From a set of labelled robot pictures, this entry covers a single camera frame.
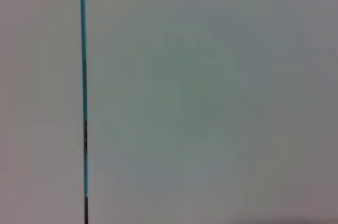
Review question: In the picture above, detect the teal wall seam strip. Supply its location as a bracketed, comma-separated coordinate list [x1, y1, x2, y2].
[79, 0, 89, 224]

